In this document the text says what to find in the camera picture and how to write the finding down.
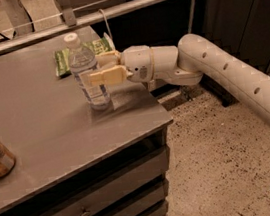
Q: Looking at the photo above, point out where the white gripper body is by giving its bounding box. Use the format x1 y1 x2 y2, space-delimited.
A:
120 45 153 83

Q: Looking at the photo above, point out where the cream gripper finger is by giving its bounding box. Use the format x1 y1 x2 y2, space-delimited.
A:
88 65 127 86
95 50 121 68

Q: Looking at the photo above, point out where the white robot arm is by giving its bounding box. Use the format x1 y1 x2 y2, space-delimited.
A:
86 34 270 126

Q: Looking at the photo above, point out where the green chip bag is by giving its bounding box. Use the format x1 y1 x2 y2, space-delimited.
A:
53 35 115 79

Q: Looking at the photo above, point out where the grey drawer cabinet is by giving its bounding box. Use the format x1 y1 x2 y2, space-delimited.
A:
0 126 181 216

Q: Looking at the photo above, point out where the dark cabinet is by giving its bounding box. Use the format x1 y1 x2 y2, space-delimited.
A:
192 0 270 76

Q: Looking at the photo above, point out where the metal railing frame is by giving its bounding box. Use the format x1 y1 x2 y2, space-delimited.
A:
0 0 209 63

